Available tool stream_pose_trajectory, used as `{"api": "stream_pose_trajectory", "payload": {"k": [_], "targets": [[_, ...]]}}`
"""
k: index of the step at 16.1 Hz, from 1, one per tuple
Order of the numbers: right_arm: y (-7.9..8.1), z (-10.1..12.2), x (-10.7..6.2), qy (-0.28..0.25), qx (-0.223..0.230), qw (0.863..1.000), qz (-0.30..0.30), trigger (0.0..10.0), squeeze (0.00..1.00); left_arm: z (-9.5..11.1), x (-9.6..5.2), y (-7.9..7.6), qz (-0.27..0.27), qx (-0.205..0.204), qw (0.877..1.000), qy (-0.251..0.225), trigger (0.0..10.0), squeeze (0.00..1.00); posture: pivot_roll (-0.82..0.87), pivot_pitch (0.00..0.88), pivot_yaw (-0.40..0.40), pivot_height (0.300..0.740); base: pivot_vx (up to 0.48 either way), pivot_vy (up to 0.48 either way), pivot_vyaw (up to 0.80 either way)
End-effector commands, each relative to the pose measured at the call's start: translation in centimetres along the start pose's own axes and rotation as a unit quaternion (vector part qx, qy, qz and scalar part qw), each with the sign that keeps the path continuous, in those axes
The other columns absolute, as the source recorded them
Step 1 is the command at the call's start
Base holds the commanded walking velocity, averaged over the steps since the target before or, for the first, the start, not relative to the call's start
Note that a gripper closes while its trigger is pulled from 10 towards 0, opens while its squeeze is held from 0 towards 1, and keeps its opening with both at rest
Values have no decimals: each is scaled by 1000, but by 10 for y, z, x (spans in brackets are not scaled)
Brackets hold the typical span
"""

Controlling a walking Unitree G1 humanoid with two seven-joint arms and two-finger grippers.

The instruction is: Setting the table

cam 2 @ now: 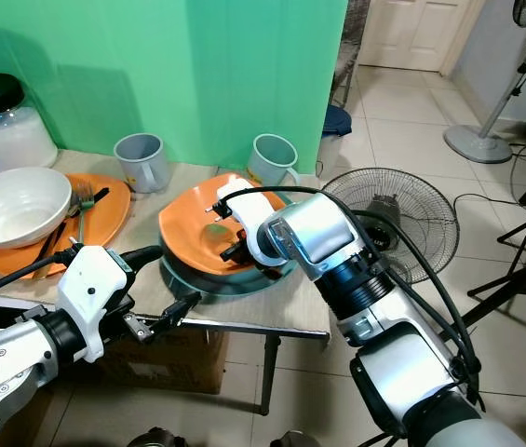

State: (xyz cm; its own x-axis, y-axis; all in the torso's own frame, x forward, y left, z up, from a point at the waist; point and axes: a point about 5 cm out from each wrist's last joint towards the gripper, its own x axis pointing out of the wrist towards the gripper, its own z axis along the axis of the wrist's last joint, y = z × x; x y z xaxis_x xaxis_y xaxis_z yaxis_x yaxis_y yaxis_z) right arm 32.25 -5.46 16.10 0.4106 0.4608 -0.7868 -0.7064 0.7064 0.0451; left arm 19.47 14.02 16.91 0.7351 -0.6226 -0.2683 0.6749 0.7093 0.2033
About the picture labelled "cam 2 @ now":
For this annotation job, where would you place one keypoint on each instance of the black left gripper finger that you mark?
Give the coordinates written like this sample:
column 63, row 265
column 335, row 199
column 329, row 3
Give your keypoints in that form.
column 141, row 257
column 181, row 309

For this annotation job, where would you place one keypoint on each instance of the orange plate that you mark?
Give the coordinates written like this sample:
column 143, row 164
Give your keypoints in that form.
column 193, row 233
column 109, row 219

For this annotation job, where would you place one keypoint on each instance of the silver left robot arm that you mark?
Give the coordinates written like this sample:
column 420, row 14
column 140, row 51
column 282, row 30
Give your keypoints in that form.
column 2, row 382

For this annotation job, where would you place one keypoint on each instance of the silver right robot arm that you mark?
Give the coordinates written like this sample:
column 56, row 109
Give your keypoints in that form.
column 318, row 233

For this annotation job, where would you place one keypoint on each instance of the teal round plate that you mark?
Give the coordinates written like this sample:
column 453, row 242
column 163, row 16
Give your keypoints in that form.
column 207, row 285

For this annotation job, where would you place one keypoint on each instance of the brown cardboard box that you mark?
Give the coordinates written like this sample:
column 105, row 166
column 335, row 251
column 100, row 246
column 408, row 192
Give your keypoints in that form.
column 179, row 368

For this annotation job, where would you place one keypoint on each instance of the grey plastic mug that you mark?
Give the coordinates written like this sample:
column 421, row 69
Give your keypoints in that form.
column 141, row 168
column 270, row 160

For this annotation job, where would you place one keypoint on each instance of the metal table leg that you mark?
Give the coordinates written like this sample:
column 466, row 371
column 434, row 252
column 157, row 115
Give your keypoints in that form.
column 267, row 372

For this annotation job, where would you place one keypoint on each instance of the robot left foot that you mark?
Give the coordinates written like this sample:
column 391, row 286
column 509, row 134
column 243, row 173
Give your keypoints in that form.
column 153, row 438

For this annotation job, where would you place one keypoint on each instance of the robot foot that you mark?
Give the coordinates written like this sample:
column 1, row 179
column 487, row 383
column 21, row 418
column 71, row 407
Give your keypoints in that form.
column 289, row 440
column 153, row 438

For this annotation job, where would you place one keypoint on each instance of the white ceramic bowl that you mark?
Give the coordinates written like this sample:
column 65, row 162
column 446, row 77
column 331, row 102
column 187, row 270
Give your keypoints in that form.
column 16, row 209

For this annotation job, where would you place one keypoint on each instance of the dark blue round object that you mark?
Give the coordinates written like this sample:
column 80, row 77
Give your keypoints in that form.
column 335, row 126

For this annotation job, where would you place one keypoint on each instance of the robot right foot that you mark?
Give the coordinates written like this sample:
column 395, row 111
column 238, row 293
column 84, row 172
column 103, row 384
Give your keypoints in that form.
column 289, row 440

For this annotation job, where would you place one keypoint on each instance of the clear jar with black lid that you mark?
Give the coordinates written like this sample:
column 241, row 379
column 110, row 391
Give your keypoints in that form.
column 16, row 140

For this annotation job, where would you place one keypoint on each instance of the green backdrop screen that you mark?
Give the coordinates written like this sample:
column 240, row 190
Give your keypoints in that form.
column 160, row 74

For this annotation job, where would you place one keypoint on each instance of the white panel door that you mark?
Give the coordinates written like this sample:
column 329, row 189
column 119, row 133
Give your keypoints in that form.
column 411, row 33

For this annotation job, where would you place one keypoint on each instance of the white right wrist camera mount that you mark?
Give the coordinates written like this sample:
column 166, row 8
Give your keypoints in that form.
column 249, row 219

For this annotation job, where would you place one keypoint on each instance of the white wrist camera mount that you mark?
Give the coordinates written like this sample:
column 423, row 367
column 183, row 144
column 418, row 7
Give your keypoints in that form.
column 249, row 219
column 95, row 289

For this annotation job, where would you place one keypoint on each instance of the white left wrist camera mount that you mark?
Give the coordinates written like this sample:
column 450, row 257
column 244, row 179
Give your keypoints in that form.
column 95, row 289

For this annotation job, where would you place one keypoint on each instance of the grey pedestal fan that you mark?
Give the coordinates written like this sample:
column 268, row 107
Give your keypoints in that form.
column 477, row 144

